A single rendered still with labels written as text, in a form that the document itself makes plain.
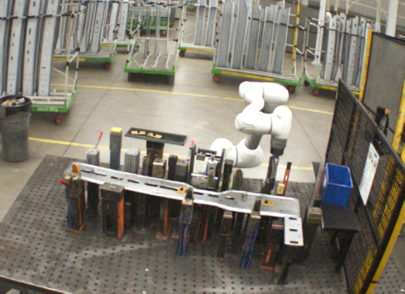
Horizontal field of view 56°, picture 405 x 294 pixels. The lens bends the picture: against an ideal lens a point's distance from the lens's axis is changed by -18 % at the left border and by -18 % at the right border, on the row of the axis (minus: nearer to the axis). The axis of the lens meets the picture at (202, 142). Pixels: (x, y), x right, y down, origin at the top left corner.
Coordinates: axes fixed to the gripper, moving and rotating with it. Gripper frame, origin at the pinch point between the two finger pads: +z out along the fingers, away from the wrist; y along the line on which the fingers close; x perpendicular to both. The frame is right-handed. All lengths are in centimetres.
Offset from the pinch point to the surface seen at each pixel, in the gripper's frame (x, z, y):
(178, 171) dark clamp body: -51, 9, -16
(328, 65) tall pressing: 161, 45, -762
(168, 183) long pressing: -55, 13, -5
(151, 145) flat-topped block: -71, 2, -30
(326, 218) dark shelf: 34.6, 10.2, 15.7
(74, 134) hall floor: -235, 112, -290
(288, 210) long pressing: 12.7, 13.2, 6.1
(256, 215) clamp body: -5.6, 8.6, 23.3
